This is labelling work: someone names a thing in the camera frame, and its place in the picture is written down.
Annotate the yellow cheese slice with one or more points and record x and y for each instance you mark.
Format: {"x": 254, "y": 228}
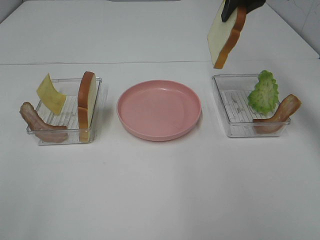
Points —
{"x": 50, "y": 97}

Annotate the bread slice in left tray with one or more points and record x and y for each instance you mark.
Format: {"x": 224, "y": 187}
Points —
{"x": 85, "y": 104}

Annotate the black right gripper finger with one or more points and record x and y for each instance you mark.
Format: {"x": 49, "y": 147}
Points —
{"x": 251, "y": 5}
{"x": 228, "y": 8}

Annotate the clear right plastic tray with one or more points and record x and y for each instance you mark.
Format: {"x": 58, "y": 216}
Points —
{"x": 231, "y": 93}

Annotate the bacon strip from tray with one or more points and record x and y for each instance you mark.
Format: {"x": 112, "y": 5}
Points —
{"x": 285, "y": 109}
{"x": 36, "y": 123}

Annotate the bread slice from tray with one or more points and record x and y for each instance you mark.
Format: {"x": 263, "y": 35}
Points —
{"x": 223, "y": 36}

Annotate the clear plastic tray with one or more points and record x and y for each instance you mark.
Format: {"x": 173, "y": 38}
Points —
{"x": 231, "y": 93}
{"x": 68, "y": 116}

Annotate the green lettuce leaf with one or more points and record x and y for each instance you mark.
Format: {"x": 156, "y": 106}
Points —
{"x": 264, "y": 98}

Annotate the clear left plastic tray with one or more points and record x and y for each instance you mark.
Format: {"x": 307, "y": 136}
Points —
{"x": 68, "y": 116}

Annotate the pink round plate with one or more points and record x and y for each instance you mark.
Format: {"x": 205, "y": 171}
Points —
{"x": 159, "y": 110}

